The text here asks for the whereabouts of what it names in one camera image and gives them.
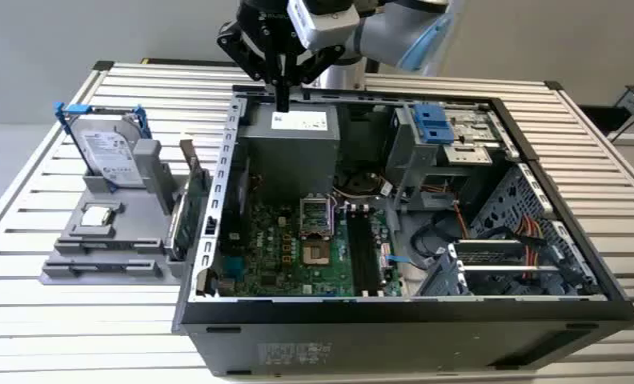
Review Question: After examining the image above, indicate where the grey metal disk bay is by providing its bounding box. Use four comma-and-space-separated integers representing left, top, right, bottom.
416, 238, 563, 298

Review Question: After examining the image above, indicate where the orange wire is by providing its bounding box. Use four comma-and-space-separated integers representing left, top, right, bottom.
451, 199, 471, 241

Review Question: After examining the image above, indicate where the silver CPU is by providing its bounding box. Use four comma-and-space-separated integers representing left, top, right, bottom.
77, 205, 117, 230

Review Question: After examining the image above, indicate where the blue expansion slot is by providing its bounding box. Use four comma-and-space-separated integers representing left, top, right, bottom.
221, 257, 244, 280

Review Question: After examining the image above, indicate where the grey optical drive cage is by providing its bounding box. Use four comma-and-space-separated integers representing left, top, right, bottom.
384, 102, 509, 211

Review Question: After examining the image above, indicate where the black round fan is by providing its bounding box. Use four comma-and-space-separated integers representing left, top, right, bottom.
346, 170, 386, 197

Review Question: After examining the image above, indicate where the black open PC case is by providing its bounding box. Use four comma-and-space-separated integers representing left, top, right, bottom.
169, 82, 634, 378

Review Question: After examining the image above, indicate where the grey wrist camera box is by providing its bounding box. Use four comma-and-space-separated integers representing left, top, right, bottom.
286, 0, 362, 52

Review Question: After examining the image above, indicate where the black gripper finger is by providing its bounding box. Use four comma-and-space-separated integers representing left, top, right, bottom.
215, 22, 286, 114
282, 44, 346, 114

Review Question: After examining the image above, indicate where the red yellow wire bundle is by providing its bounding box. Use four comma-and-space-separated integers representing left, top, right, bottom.
513, 214, 543, 281

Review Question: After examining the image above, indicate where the green motherboard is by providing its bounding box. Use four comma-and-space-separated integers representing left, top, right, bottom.
217, 194, 407, 299

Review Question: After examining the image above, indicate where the black bar yellow end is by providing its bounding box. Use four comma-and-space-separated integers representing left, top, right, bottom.
139, 57, 243, 70

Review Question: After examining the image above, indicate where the metal socket cover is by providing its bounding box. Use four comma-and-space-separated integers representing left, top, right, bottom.
298, 193, 335, 239

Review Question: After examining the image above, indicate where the hard disk in blue carrier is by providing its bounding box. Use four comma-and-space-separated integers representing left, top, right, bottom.
53, 102, 156, 190

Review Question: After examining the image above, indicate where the black RAM slot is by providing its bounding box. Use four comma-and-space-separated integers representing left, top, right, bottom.
354, 204, 371, 297
359, 204, 379, 297
347, 204, 364, 297
366, 204, 386, 297

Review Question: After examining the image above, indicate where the grey parts rack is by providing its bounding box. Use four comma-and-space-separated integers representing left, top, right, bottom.
38, 138, 212, 287

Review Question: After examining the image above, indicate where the blue plastic drive latch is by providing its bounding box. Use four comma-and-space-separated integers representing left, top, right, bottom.
410, 102, 454, 145

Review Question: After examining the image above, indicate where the black cable with blue plug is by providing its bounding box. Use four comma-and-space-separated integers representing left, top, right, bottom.
382, 215, 455, 268

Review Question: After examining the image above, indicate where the CPU socket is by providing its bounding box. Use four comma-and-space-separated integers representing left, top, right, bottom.
300, 238, 334, 268

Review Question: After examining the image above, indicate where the green graphics card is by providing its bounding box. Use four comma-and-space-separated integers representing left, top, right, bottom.
164, 138, 212, 262

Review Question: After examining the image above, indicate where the grey power supply unit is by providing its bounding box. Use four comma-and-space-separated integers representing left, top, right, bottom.
237, 102, 343, 201

